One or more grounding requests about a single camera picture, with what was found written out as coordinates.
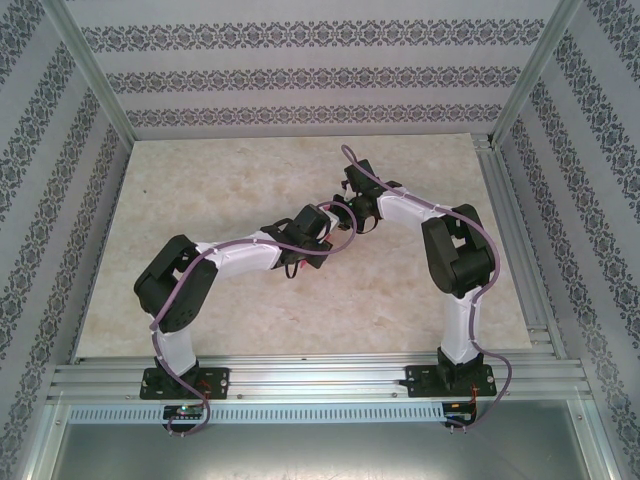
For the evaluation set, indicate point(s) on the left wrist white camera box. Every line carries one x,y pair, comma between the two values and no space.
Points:
332,220

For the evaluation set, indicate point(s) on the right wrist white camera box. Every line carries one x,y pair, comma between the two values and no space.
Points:
345,190

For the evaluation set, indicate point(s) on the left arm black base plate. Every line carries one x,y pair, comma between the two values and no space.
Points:
215,382

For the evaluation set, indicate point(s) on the aluminium mounting rail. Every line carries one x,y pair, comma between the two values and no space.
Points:
320,372

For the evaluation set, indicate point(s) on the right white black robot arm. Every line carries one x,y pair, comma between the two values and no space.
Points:
460,255

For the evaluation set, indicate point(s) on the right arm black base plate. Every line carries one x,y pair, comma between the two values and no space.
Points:
420,380

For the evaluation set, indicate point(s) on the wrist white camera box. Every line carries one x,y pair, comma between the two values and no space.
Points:
332,220
345,190

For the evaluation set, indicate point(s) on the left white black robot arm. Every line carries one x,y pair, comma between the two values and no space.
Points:
175,290

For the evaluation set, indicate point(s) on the aluminium side rail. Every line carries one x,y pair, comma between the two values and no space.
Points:
502,200

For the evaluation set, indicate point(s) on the aluminium frame post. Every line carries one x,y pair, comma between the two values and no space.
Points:
534,70
92,70

